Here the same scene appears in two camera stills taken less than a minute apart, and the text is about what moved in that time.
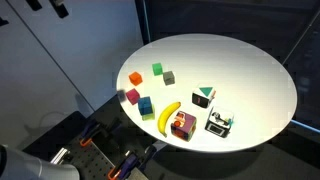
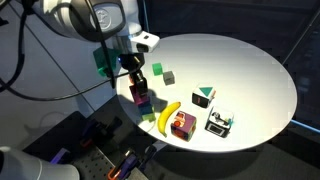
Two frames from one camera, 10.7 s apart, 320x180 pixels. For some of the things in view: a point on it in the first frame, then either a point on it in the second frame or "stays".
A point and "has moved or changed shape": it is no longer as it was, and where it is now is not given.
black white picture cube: x=220 y=123 stays
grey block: x=169 y=78 stays
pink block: x=132 y=96 has moved or changed shape
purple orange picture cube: x=184 y=126 stays
